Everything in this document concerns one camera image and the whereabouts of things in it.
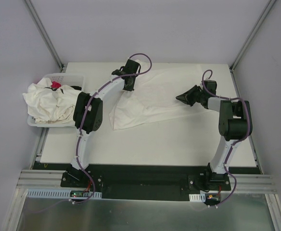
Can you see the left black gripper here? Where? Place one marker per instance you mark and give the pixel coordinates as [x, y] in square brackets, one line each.
[129, 83]

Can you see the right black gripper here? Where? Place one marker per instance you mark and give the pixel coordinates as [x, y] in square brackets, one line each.
[193, 95]

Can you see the white red-print t-shirt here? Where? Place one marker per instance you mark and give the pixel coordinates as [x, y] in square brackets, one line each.
[154, 97]

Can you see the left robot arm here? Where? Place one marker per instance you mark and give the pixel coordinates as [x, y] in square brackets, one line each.
[88, 114]

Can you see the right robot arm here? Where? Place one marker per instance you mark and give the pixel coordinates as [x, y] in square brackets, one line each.
[234, 124]

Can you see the white plastic laundry basket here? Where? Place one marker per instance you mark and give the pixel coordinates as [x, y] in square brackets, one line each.
[77, 80]

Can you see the pink t-shirt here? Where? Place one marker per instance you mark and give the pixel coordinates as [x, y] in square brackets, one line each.
[55, 85]

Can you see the white t-shirt pile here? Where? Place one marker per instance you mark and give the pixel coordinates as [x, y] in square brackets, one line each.
[48, 104]

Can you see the right aluminium frame post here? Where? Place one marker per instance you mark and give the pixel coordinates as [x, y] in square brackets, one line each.
[255, 29]

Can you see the aluminium frame post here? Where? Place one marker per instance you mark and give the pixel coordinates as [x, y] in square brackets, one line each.
[255, 29]
[43, 33]

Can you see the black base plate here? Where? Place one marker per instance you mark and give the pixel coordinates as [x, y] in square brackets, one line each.
[131, 182]

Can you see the right white cable duct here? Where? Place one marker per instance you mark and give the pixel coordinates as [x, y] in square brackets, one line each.
[197, 197]

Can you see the white cable duct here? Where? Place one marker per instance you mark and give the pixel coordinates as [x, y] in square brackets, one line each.
[62, 194]
[197, 197]

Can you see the left aluminium frame post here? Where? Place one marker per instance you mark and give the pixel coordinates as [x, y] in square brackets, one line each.
[43, 33]

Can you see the left white cable duct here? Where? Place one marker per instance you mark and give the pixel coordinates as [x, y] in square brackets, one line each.
[62, 194]

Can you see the aluminium front rail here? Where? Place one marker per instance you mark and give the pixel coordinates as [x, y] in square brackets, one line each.
[44, 179]

